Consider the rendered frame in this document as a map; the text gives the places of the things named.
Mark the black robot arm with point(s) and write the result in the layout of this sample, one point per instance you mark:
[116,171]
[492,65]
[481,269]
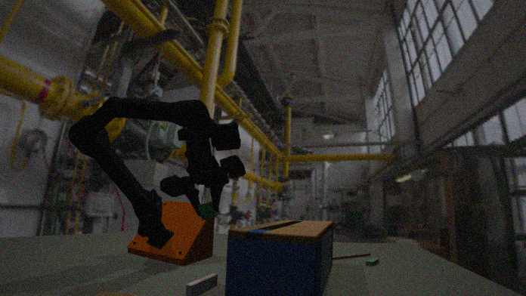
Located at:
[90,137]

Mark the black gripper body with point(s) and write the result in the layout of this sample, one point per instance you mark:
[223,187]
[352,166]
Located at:
[200,162]

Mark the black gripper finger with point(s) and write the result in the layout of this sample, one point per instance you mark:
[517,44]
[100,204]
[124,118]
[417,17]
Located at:
[192,195]
[216,183]

